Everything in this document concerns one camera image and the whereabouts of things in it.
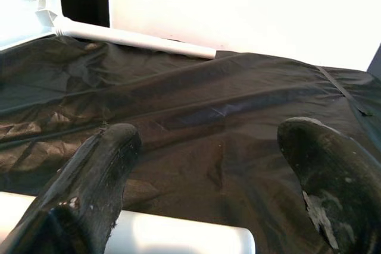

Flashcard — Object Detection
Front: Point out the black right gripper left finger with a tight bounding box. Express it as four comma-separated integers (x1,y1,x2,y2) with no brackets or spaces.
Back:
0,123,142,254

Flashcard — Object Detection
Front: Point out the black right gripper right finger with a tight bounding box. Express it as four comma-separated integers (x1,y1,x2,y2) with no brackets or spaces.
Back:
276,116,381,254

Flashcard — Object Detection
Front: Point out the white plastic table leg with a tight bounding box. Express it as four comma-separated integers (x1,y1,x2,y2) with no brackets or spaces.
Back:
53,17,217,60
0,191,256,254

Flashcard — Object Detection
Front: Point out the white plastic table top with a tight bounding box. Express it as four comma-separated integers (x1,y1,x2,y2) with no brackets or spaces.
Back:
0,0,60,51

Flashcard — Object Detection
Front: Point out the black plastic table cover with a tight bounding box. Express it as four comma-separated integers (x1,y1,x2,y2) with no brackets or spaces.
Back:
0,35,381,254

